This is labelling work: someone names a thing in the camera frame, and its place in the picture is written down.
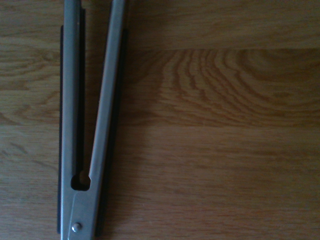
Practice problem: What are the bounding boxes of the steel tongs with black grips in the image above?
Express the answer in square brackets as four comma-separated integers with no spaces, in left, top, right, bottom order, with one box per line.
[57,0,130,240]

